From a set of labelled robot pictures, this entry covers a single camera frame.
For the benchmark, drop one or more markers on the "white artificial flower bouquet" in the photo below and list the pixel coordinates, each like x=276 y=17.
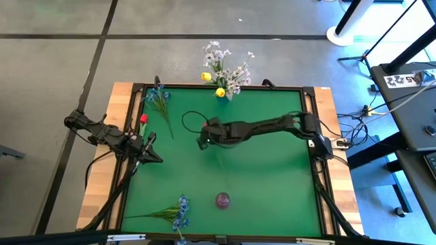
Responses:
x=210 y=58

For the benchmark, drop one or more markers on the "black desk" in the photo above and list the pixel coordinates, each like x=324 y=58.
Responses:
x=408 y=112
x=422 y=194

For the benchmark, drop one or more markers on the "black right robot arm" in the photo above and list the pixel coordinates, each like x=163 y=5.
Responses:
x=272 y=126

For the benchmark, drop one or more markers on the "white floor stand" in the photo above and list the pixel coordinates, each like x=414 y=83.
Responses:
x=340 y=39

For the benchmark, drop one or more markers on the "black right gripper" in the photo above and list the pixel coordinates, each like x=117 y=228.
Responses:
x=218 y=132

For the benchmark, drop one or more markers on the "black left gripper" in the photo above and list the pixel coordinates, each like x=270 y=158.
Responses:
x=134 y=147

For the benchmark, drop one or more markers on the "red tulip with green stem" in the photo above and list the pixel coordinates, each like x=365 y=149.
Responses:
x=143 y=118

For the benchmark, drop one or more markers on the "black keyboard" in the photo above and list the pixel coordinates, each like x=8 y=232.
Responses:
x=432 y=165

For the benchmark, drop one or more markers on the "white printed paper tag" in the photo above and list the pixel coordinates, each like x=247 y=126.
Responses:
x=396 y=81

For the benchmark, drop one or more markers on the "grey chair base leg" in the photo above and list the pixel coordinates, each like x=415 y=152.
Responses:
x=10 y=151

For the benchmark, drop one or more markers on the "black computer mouse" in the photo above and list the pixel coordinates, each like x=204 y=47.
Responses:
x=431 y=130

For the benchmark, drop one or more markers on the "black table-level camera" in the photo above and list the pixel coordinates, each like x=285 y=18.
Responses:
x=221 y=240

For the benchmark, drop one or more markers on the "pink ribbed glass vase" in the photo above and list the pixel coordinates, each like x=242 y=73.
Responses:
x=222 y=200

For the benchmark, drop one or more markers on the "green table mat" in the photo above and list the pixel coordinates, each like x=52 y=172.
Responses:
x=265 y=190

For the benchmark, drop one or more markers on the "black metal beam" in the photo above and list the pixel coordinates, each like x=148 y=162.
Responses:
x=413 y=49

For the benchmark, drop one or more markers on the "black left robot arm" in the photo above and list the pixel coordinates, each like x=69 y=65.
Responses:
x=98 y=131

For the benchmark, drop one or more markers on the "silver frame bracket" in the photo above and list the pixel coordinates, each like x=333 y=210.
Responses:
x=315 y=241
x=126 y=237

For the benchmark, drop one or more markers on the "blue artificial flower sprig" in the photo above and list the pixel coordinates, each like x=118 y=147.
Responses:
x=160 y=102
x=177 y=212

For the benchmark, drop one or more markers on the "black caster wheel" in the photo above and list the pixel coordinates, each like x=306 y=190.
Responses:
x=401 y=212

